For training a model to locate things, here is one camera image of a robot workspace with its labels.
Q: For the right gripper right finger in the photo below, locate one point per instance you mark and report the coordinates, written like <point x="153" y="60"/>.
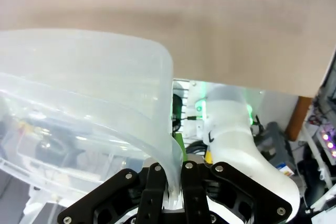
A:
<point x="236" y="197"/>

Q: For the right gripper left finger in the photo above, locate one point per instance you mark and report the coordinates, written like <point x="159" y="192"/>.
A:
<point x="115" y="200"/>

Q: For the clear plastic bin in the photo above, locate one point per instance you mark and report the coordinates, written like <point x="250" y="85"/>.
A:
<point x="78" y="90"/>

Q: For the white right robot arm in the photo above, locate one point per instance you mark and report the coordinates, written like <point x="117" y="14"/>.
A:
<point x="231" y="134"/>

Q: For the grey equipment case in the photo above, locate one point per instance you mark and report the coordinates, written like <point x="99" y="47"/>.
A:
<point x="278" y="142"/>

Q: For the brown wooden table leg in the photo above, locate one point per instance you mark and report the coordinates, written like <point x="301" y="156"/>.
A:
<point x="300" y="119"/>

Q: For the device with purple lights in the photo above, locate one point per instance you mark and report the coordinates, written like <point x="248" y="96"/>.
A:
<point x="326" y="140"/>

